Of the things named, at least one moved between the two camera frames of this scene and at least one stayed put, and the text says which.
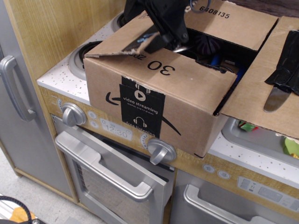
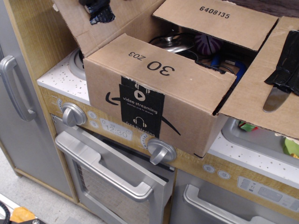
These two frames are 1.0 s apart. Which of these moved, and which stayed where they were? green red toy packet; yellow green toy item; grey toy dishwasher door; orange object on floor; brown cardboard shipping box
Moved: brown cardboard shipping box
Stayed: orange object on floor; yellow green toy item; green red toy packet; grey toy dishwasher door
